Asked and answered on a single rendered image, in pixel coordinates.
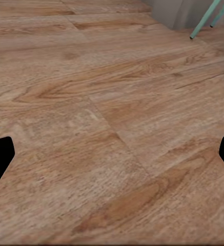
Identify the standing mirror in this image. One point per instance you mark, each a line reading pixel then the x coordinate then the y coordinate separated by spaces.
pixel 206 16

